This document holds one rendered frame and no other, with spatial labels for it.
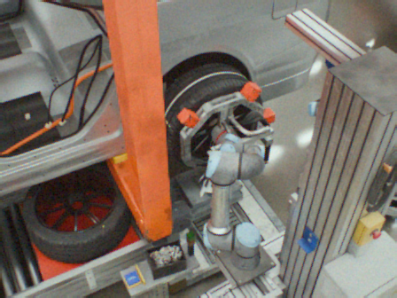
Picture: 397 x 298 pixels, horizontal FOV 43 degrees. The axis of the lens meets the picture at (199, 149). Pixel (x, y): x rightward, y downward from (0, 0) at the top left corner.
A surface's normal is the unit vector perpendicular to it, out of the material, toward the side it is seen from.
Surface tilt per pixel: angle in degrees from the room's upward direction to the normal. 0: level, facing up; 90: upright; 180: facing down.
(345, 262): 0
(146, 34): 90
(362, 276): 0
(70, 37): 6
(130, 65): 90
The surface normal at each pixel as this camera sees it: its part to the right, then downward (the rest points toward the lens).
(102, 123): 0.46, 0.65
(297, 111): 0.00, -0.68
